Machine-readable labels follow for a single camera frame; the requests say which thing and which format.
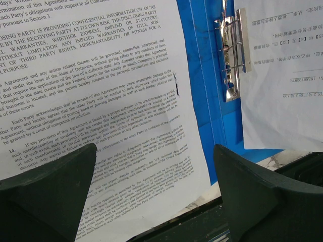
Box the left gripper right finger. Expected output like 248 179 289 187
213 145 322 241

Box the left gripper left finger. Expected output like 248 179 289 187
1 143 97 241

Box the blue clip file folder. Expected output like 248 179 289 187
177 0 279 184

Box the white chinese printed sheet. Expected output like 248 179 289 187
234 1 322 152

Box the white printed paper sheet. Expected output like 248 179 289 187
1 1 210 241

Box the metal folder clip mechanism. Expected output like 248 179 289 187
214 8 252 102

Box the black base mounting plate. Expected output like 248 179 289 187
131 150 322 241

